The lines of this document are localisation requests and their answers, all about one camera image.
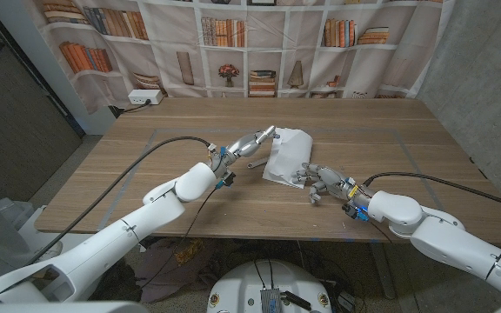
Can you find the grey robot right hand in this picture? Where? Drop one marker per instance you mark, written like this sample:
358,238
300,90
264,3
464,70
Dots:
333,180

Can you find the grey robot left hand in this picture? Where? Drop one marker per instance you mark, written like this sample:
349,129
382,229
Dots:
244,145

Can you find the silver adjustable wrench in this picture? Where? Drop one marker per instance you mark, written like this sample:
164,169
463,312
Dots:
257,163

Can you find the white paper sheet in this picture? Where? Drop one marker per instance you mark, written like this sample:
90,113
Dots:
287,156

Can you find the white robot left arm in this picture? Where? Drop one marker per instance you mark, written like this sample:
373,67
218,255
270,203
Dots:
115,235

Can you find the white power strip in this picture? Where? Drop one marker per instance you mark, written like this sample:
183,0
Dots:
144,96

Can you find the grey finned electronics module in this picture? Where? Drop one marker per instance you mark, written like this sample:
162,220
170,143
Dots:
270,301

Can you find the white robot torso base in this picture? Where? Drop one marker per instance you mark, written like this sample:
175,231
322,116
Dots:
242,287

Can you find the purple cloth on floor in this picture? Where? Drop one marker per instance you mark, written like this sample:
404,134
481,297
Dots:
168,269

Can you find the white shoe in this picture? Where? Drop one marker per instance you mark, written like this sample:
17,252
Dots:
52,250

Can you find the white robot chest shell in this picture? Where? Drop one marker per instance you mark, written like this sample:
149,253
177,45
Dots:
59,308

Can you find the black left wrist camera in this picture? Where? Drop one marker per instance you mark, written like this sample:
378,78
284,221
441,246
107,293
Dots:
225,179

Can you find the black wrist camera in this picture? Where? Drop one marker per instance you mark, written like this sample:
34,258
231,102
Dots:
225,179
355,212

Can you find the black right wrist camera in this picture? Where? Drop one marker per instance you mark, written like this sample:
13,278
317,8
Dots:
355,212

